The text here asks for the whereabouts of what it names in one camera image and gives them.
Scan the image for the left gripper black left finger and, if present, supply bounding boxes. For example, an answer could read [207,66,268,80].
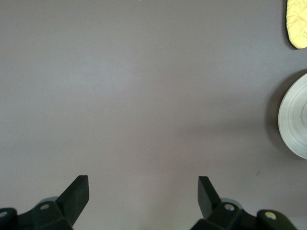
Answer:
[0,174,90,230]

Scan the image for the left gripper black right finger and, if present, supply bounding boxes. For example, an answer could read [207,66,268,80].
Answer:
[190,175,297,230]

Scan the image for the round light wooden plate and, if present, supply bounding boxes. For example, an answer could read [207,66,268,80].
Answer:
[278,71,307,160]

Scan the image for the yellow quilted oven mitt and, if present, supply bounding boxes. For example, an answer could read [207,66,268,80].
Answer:
[284,0,307,50]

